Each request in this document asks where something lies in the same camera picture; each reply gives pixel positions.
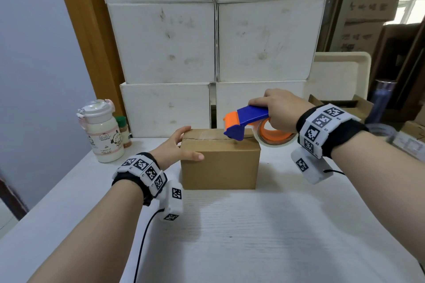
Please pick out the person's left forearm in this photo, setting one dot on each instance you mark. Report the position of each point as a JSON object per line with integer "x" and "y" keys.
{"x": 99, "y": 233}

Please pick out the open small brown carton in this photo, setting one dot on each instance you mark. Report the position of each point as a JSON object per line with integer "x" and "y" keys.
{"x": 348, "y": 104}

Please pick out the stack of printed brown cartons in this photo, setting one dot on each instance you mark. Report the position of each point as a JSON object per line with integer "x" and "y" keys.
{"x": 368, "y": 4}

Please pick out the clear packing tape roll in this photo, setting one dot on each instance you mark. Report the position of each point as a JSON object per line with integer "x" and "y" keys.
{"x": 277, "y": 140}

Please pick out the person's left thumb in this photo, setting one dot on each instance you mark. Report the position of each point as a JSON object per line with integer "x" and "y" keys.
{"x": 192, "y": 156}

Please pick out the small brown cardboard box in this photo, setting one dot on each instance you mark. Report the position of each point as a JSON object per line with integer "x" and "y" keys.
{"x": 219, "y": 166}

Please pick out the white bottle with pink lid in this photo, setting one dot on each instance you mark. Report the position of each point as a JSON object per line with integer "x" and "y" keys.
{"x": 103, "y": 133}

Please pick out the clear plastic labelled container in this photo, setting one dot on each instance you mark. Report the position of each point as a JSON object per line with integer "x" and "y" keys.
{"x": 401, "y": 140}

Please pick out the person's left hand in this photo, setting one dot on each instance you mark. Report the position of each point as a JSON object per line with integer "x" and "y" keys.
{"x": 166, "y": 155}

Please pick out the person's right fingers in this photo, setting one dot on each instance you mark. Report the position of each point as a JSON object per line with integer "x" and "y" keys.
{"x": 259, "y": 101}

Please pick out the person's right forearm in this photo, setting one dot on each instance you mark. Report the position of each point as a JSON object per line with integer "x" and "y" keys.
{"x": 381, "y": 173}

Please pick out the purple metal bottle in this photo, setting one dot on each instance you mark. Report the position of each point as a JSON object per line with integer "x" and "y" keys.
{"x": 381, "y": 100}

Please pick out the person's right hand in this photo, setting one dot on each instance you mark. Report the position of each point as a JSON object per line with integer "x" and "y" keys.
{"x": 285, "y": 110}

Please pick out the left wrist marker tracker band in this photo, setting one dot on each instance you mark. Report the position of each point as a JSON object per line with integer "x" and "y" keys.
{"x": 149, "y": 173}

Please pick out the right wrist marker tracker band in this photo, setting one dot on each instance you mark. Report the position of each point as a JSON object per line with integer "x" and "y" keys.
{"x": 320, "y": 127}

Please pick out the stack of white cardboard boxes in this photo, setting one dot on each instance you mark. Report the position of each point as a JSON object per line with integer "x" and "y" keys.
{"x": 166, "y": 40}

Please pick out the wooden door frame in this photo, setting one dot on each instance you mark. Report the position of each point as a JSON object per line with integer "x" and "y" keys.
{"x": 86, "y": 27}

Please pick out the wrist marker tracker band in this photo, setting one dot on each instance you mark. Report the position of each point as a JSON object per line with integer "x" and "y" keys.
{"x": 149, "y": 173}
{"x": 320, "y": 127}

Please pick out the blue orange tape dispenser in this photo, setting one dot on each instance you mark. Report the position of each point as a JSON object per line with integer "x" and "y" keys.
{"x": 245, "y": 118}

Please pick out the spice jar with green lid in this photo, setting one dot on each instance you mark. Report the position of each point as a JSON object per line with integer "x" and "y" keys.
{"x": 124, "y": 133}

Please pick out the white plastic tray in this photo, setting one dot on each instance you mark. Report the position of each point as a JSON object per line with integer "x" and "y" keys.
{"x": 342, "y": 74}

